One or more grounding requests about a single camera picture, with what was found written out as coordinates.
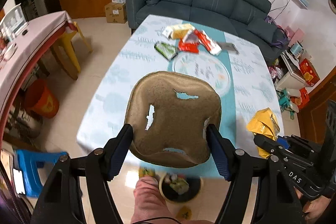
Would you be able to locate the yellow bag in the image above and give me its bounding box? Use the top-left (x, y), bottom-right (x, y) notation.
top-left (246, 107), bottom-right (281, 159)

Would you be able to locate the brown paper bag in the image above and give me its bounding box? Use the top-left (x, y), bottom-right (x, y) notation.
top-left (125, 71), bottom-right (222, 168)

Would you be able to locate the red white snack wrapper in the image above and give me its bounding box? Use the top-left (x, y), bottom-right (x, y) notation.
top-left (182, 29), bottom-right (222, 56)

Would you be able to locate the green black snack packet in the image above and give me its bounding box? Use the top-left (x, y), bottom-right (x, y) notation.
top-left (154, 42), bottom-right (179, 61)

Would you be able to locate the yellow toothpaste box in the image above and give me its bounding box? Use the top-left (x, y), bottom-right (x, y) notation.
top-left (162, 23), bottom-right (195, 40)

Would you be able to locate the grey foil packet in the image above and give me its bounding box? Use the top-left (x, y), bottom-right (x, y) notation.
top-left (218, 42), bottom-right (239, 55)

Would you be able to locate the red foil bag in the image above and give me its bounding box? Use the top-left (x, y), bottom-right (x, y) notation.
top-left (178, 39), bottom-right (199, 53)

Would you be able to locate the yellow round trash bin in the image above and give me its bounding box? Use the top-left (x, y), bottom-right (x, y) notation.
top-left (159, 173), bottom-right (203, 203)

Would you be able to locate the right human hand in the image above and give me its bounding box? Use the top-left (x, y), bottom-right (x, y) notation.
top-left (303, 194), bottom-right (335, 223)

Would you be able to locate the wooden door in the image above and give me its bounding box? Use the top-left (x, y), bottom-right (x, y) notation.
top-left (298, 68), bottom-right (335, 144)

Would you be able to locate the pink trouser leg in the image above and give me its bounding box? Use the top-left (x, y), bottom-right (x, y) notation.
top-left (130, 176), bottom-right (214, 224)

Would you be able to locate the red gift box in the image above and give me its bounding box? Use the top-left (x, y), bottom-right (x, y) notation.
top-left (299, 59), bottom-right (320, 87)

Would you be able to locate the yellow embroidered right slipper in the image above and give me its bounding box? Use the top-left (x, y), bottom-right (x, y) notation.
top-left (175, 206), bottom-right (192, 222)

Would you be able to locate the blue plastic stool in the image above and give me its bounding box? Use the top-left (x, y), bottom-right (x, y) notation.
top-left (15, 149), bottom-right (68, 198)

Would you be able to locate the white smartphone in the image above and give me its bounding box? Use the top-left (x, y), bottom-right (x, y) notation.
top-left (13, 169), bottom-right (26, 195)

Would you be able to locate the red plastic bucket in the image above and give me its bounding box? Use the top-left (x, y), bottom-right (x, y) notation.
top-left (23, 79), bottom-right (59, 119)

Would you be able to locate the yellow plastic stool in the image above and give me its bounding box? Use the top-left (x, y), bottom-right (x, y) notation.
top-left (50, 22), bottom-right (93, 81)

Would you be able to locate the white teal patterned tablecloth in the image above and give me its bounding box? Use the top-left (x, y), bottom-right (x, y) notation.
top-left (76, 13), bottom-right (285, 180)

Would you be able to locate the pink cloth side table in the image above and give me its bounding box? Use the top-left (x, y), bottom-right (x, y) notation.
top-left (1, 11), bottom-right (77, 136)

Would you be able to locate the cardboard box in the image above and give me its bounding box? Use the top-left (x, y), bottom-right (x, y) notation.
top-left (104, 2), bottom-right (127, 24)

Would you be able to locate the dark green sofa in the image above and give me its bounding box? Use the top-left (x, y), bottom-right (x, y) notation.
top-left (126, 0), bottom-right (289, 65)

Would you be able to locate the black cable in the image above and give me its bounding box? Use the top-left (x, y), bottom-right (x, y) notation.
top-left (131, 216), bottom-right (182, 224)

